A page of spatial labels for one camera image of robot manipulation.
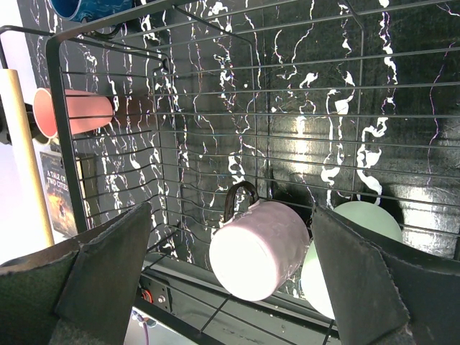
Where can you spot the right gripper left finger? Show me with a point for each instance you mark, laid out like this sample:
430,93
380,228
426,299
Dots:
79,291

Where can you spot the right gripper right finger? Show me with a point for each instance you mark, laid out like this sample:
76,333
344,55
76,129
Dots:
383,291

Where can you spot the lilac mug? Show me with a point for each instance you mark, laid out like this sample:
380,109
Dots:
260,245

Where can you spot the pink cup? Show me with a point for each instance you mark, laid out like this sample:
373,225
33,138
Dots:
87,111

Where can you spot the dark blue mug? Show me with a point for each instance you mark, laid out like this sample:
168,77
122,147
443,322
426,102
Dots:
89,10

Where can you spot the Tale of Two Cities book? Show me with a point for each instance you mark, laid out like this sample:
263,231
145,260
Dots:
58,194

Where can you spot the light green cup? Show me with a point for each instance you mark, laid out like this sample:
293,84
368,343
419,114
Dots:
367,215

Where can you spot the black marble mat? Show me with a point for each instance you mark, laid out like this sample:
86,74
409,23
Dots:
287,54

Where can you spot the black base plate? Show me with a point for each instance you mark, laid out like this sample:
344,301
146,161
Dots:
190,299

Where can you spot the left wooden rack handle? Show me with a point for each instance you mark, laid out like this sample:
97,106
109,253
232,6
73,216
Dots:
38,226

